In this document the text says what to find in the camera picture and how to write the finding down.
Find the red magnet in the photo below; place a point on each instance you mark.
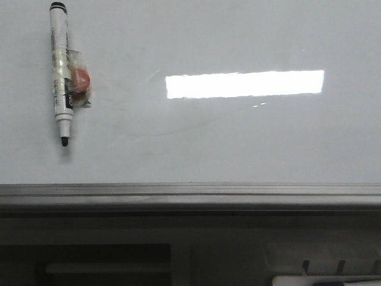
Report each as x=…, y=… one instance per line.
x=78, y=87

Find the white black whiteboard marker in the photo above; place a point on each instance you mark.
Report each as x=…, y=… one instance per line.
x=61, y=72

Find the white whiteboard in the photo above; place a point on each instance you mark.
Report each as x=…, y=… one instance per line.
x=197, y=91

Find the white eraser tray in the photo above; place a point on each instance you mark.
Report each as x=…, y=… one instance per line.
x=322, y=263

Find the grey aluminium whiteboard frame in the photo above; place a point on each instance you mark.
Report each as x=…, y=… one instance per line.
x=21, y=199

